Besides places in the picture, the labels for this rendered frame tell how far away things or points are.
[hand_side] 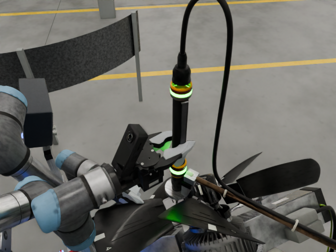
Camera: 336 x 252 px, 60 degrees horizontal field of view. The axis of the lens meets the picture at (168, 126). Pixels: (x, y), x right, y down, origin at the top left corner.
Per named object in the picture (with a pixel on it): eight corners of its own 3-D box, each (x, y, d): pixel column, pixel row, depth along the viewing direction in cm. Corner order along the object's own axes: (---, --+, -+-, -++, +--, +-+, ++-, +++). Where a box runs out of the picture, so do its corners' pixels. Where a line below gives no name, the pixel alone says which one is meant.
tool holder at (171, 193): (200, 188, 83) (203, 167, 76) (188, 207, 78) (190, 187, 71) (173, 175, 86) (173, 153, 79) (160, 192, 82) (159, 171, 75)
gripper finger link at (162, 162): (175, 148, 68) (140, 161, 65) (175, 143, 66) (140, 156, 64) (184, 163, 65) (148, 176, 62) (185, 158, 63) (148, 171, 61)
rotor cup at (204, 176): (240, 208, 91) (227, 168, 92) (206, 227, 83) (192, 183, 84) (210, 207, 103) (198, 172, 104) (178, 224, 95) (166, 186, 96)
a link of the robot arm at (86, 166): (75, 168, 97) (78, 184, 102) (86, 174, 96) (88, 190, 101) (90, 155, 102) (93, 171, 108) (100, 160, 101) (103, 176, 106)
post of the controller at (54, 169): (63, 181, 137) (51, 153, 123) (56, 183, 136) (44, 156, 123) (62, 176, 139) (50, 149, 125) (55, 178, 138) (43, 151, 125)
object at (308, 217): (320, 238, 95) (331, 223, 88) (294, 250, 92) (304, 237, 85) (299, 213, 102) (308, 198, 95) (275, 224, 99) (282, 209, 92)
